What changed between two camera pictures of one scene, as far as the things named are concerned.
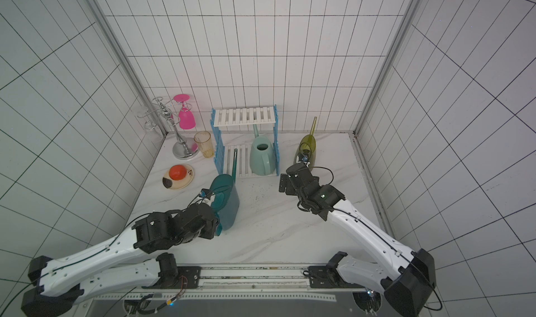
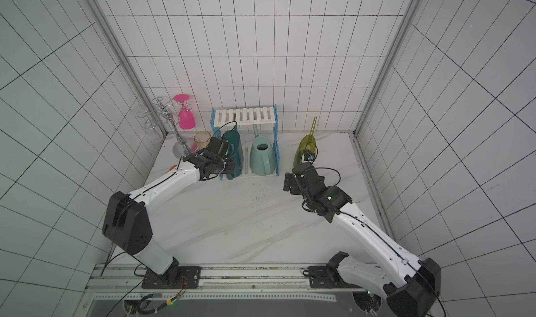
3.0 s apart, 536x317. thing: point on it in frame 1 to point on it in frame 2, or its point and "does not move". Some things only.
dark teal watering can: x=225 y=200 to x=234 y=139
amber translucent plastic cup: x=204 y=139 does not move
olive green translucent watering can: x=307 y=149 does not move
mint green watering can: x=262 y=154 does not move
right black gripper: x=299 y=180 does not move
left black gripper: x=210 y=227 to x=230 y=166
